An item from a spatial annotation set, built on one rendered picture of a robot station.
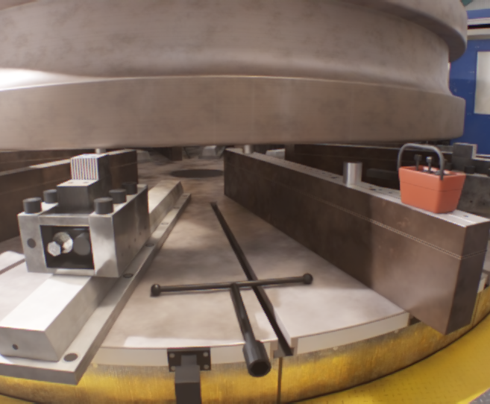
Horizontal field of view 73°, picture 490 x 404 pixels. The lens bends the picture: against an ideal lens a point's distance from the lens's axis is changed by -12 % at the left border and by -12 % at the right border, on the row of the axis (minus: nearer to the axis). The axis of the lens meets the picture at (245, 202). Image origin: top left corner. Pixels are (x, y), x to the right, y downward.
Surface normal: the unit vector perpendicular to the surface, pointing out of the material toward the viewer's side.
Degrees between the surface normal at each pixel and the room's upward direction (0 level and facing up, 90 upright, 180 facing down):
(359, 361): 90
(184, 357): 0
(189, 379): 0
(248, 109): 90
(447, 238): 90
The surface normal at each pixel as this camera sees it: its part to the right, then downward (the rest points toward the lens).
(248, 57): 0.21, -0.16
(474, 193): -0.72, 0.17
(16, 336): -0.01, 0.24
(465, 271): 0.37, 0.22
